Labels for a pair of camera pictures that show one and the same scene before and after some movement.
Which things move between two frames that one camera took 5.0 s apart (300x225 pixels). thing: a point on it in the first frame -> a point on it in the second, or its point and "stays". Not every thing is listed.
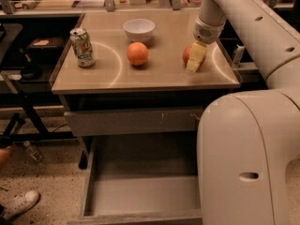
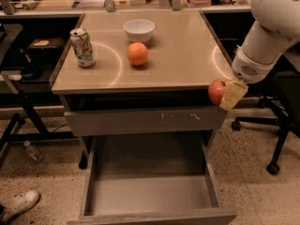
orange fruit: x=137 y=53 stays
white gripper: x=206 y=33 -> x=250 y=68
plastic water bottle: x=32 y=153 stays
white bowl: x=139 y=30 stays
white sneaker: x=17 y=205 stays
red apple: x=187 y=54 -> x=216 y=91
